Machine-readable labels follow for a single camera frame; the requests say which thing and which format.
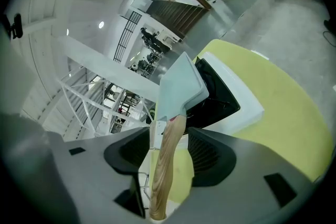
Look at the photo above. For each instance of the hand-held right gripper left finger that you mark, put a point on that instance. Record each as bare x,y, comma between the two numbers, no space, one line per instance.
86,181

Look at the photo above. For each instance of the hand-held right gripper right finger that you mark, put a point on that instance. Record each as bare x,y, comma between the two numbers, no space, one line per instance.
249,186

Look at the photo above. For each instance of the white induction cooker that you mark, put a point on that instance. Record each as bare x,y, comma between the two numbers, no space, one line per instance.
244,97

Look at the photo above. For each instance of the grey square frying pan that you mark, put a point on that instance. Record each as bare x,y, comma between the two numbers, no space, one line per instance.
181,86

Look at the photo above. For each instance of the white metal shelf rack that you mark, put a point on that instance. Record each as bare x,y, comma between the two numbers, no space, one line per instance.
86,102

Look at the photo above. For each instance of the yellow low table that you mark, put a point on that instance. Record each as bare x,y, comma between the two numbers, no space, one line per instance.
283,112

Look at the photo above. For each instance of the white column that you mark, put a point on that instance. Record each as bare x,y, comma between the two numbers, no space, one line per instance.
105,68

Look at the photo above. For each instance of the black balcony railing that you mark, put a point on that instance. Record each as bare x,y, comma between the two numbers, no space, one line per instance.
128,31

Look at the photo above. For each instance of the round ceiling light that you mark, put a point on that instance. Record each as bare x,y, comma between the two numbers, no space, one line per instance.
101,24

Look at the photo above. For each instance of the dark wooden staircase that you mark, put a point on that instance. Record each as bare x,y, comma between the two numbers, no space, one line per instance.
178,13

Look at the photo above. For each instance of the black head camera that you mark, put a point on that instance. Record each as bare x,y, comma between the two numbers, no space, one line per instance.
17,26

